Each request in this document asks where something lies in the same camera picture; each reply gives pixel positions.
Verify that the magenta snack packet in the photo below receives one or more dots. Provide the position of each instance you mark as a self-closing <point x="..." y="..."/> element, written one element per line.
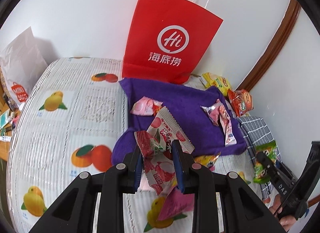
<point x="175" y="203"/>

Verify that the pink bear stick packet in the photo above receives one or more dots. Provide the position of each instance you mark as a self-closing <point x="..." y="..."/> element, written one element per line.
<point x="227" y="127"/>

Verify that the red paper bag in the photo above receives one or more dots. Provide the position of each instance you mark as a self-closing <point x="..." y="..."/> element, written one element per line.
<point x="170" y="22"/>

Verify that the light pink snack packet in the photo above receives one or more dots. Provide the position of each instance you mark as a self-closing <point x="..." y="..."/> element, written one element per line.
<point x="142" y="106"/>

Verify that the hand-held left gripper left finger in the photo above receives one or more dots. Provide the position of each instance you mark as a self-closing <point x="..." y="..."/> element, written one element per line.
<point x="137" y="173"/>

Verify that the fruit print tablecloth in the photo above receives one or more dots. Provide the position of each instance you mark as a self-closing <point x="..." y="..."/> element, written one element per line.
<point x="75" y="122"/>

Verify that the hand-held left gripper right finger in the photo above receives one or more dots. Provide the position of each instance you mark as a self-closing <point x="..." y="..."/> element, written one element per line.
<point x="178" y="165"/>

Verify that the green triangular snack packet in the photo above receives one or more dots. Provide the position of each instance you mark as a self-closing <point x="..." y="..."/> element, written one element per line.
<point x="268" y="149"/>

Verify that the white plastic bag red label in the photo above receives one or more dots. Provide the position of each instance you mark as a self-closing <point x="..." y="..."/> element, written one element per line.
<point x="22" y="60"/>

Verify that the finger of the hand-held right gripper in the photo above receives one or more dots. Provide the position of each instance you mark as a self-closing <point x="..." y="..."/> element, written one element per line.
<point x="280" y="180"/>
<point x="312" y="168"/>

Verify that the yellow chip bag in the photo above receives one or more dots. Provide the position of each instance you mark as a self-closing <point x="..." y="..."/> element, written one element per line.
<point x="216" y="82"/>

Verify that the small white red packet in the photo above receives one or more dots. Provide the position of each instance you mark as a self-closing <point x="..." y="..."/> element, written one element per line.
<point x="157" y="108"/>

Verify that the red snack packet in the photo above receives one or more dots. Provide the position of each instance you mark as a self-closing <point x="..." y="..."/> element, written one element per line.
<point x="147" y="145"/>

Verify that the person's right hand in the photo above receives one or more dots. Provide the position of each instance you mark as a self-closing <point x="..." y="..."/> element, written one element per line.
<point x="276" y="204"/>

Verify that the purple cloth tray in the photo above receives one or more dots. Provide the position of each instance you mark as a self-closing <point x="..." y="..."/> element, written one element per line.
<point x="185" y="107"/>

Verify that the yellow triangular snack packet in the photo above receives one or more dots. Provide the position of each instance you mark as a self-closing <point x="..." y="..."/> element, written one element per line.
<point x="203" y="159"/>

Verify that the grey checked cloth pink star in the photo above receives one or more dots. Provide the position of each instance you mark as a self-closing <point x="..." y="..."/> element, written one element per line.
<point x="257" y="130"/>

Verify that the white red lychee packet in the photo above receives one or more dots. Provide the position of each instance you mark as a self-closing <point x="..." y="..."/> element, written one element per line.
<point x="162" y="127"/>

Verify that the orange chip bag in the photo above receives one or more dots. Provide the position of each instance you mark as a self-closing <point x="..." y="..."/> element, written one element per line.
<point x="241" y="102"/>

